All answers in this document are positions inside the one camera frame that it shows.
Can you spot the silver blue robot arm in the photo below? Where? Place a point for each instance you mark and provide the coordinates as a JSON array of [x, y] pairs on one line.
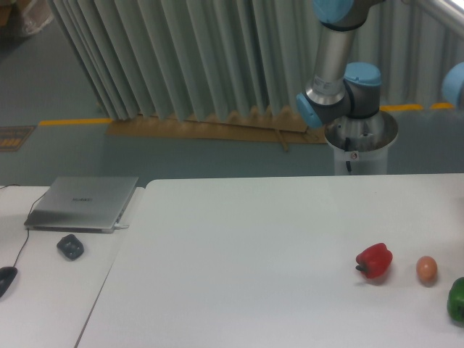
[[339, 88]]

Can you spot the brown cardboard sheet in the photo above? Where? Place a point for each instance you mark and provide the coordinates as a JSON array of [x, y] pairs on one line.
[[285, 128]]

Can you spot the pale green folding curtain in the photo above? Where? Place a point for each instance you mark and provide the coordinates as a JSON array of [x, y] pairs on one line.
[[202, 58]]

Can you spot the silver closed laptop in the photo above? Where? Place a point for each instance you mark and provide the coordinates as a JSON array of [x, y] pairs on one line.
[[87, 204]]

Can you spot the red bell pepper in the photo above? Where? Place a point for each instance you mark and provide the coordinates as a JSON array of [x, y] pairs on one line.
[[374, 261]]

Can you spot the black small controller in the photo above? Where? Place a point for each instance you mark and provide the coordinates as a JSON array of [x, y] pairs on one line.
[[71, 247]]

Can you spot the brown egg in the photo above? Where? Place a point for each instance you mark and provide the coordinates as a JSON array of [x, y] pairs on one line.
[[426, 269]]

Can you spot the black computer mouse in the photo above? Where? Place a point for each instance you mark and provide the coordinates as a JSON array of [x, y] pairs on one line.
[[7, 276]]

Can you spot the green bell pepper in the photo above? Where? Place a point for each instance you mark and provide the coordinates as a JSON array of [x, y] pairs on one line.
[[455, 300]]

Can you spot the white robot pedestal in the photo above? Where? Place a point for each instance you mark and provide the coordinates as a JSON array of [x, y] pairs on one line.
[[361, 146]]

